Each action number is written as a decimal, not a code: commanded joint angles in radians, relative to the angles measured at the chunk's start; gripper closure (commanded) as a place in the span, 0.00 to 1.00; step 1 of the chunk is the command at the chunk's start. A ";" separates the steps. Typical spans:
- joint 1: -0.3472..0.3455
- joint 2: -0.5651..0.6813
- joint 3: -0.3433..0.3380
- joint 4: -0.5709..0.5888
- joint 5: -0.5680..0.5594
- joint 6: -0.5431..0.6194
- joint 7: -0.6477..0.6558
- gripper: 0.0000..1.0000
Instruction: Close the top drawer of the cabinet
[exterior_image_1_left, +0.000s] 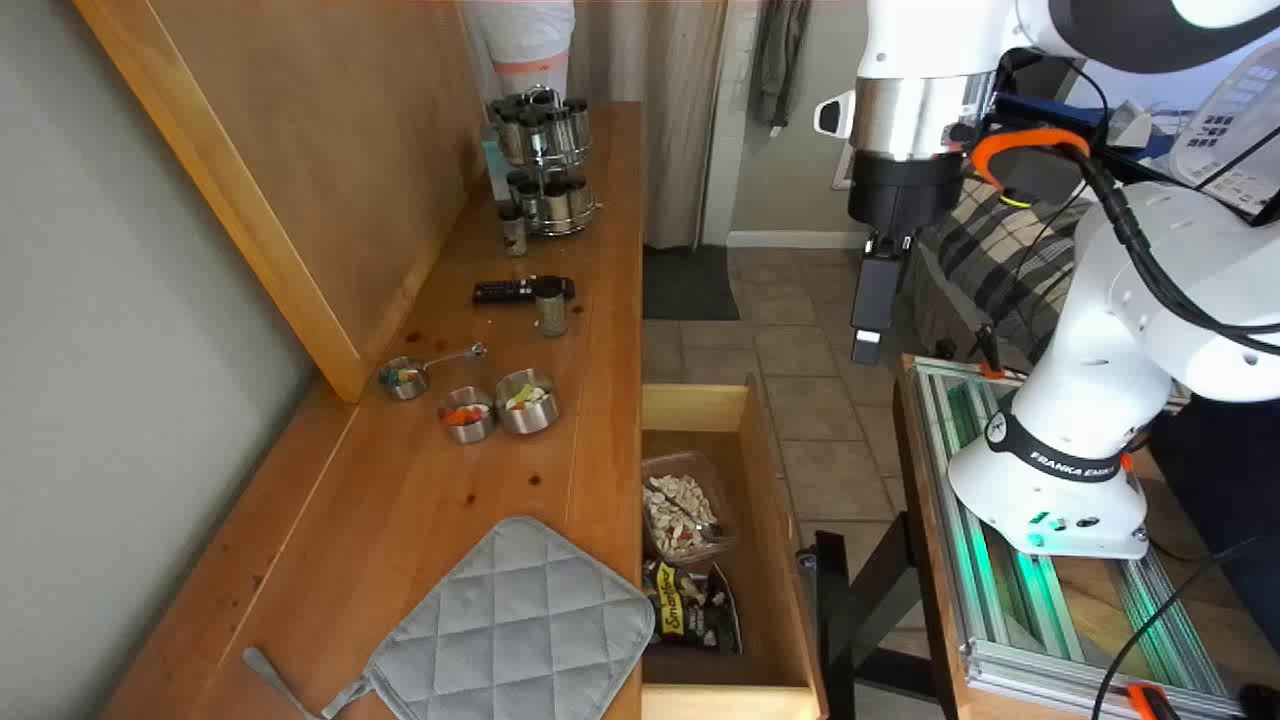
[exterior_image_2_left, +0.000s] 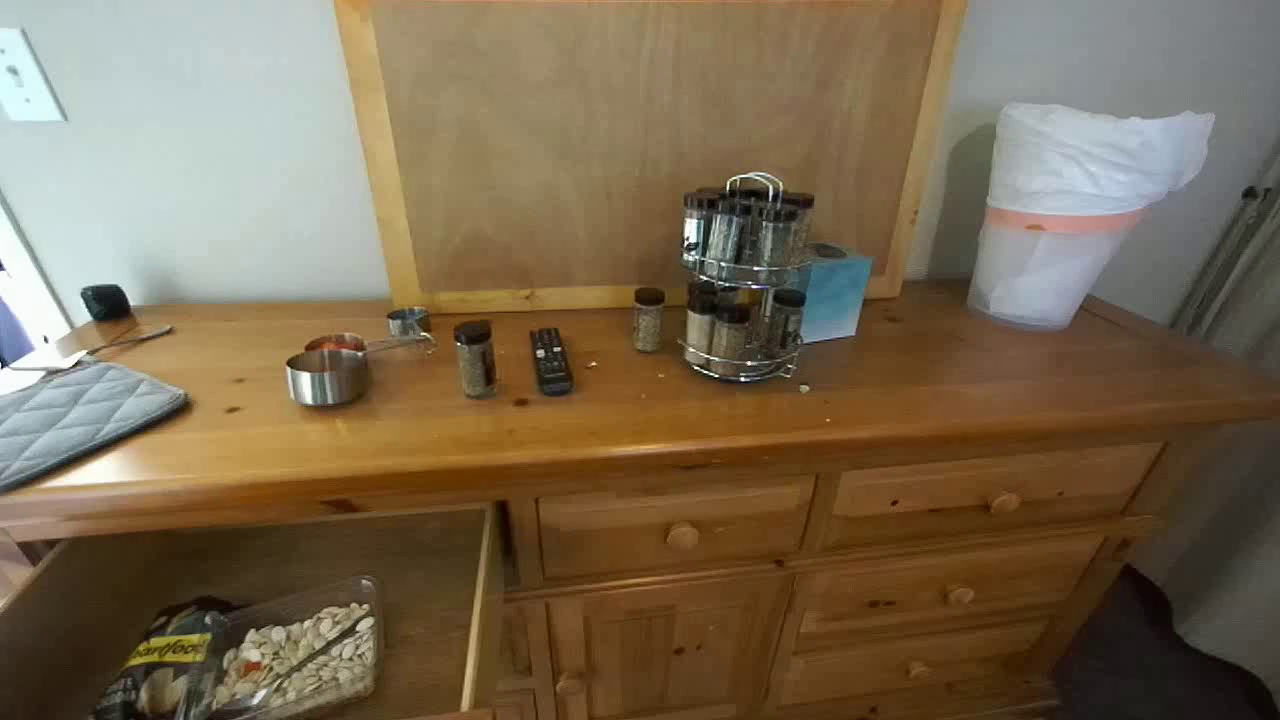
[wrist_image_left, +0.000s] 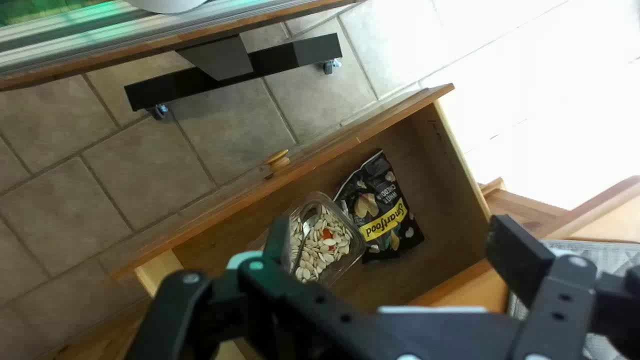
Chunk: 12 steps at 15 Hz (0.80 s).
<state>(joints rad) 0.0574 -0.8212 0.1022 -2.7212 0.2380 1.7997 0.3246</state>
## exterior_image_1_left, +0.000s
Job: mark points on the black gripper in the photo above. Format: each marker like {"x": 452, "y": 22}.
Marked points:
{"x": 895, "y": 202}

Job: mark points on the wooden top drawer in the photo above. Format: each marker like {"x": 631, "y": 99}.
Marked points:
{"x": 775, "y": 674}

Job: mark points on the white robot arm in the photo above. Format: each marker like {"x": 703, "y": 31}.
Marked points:
{"x": 1171, "y": 289}

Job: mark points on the plaid cloth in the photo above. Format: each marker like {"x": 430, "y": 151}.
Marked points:
{"x": 994, "y": 275}

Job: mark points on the dark floor mat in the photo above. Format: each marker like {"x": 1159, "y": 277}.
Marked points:
{"x": 690, "y": 287}

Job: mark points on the hanging grey cloth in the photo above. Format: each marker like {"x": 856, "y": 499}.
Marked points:
{"x": 775, "y": 64}

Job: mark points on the beige curtain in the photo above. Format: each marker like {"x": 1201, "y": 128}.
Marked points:
{"x": 657, "y": 53}

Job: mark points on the small glass jar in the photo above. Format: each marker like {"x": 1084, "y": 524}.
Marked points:
{"x": 550, "y": 318}

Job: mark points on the lower spice jar rack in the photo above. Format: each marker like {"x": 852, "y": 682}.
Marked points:
{"x": 553, "y": 204}

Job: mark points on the spice jar rack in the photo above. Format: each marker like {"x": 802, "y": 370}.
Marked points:
{"x": 553, "y": 204}
{"x": 540, "y": 128}

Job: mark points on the black flashlight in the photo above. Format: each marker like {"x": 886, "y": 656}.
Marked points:
{"x": 521, "y": 289}

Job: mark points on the small spice jar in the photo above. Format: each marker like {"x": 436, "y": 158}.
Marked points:
{"x": 515, "y": 231}

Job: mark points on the upper spice jar rack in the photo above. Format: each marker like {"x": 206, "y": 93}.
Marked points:
{"x": 540, "y": 128}

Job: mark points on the metal cup with orange content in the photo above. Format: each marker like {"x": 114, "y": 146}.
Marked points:
{"x": 468, "y": 415}

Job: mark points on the grey quilted pot holder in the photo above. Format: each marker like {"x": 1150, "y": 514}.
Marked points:
{"x": 525, "y": 627}

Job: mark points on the aluminium frame robot table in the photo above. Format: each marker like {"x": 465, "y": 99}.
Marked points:
{"x": 1032, "y": 636}

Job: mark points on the metal measuring cup with handle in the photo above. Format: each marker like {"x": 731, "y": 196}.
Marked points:
{"x": 406, "y": 376}

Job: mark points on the metal utensil handle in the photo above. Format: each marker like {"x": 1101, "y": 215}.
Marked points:
{"x": 274, "y": 678}

